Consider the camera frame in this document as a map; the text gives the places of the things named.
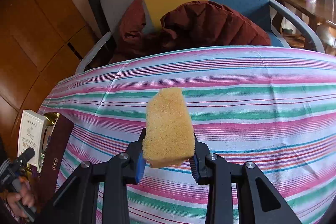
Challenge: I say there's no black rolled mat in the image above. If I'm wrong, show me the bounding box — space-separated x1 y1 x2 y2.
88 0 110 35

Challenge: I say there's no person's left hand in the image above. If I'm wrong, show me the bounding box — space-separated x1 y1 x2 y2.
5 176 35 220

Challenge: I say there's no white tall carton box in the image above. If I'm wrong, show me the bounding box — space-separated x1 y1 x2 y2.
17 110 49 167

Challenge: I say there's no dark red jacket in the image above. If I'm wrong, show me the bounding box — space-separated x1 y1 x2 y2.
110 0 271 63

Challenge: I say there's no wooden side desk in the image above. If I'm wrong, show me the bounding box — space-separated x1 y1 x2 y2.
276 0 335 56

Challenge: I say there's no wooden wardrobe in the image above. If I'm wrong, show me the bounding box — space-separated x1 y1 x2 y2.
1 0 97 158

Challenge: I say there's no yellow sponge piece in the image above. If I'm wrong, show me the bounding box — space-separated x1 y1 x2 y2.
142 87 195 168

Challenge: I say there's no gold tin box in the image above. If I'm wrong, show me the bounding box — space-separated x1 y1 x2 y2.
27 113 74 207

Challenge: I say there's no striped pink green tablecloth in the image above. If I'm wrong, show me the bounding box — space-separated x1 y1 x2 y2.
39 46 335 223

